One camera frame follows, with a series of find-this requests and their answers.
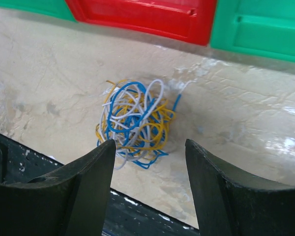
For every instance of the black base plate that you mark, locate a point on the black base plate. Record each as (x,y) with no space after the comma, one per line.
(124,215)

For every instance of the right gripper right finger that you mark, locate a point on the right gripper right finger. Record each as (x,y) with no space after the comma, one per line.
(230,201)

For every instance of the red plastic bin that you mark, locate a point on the red plastic bin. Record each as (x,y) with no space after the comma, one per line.
(185,20)

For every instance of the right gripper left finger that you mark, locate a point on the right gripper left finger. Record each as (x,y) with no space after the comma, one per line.
(69,201)

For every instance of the green plastic bin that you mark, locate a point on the green plastic bin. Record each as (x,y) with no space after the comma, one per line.
(255,27)
(54,8)

